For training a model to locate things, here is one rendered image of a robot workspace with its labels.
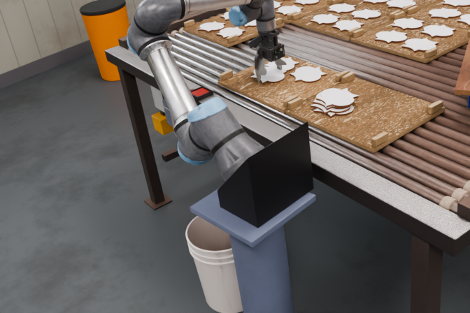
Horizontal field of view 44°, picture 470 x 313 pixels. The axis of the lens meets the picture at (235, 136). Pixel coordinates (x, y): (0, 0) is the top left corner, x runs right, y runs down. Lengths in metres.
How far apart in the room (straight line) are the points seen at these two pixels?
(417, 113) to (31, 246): 2.19
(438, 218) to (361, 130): 0.47
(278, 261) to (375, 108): 0.63
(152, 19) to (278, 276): 0.88
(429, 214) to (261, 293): 0.59
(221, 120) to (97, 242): 1.71
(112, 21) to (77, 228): 2.10
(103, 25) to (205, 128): 3.34
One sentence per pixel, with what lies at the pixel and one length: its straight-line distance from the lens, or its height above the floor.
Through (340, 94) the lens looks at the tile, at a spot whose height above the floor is 0.97.
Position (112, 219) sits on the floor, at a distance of 3.37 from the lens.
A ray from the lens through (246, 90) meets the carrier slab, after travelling 2.29.
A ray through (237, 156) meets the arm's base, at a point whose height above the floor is 1.05.
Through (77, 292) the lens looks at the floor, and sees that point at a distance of 2.98.
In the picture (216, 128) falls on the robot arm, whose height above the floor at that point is 1.12.
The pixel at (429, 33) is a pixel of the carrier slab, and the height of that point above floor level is 0.95.
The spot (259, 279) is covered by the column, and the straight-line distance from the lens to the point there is 1.85.
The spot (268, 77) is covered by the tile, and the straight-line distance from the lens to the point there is 2.34.
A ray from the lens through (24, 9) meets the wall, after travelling 5.63.
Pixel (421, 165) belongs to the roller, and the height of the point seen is 0.91.
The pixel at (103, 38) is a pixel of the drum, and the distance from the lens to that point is 4.99.
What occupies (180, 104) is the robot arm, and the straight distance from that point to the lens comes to 1.84.
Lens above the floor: 1.90
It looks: 29 degrees down
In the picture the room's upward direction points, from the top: 9 degrees counter-clockwise
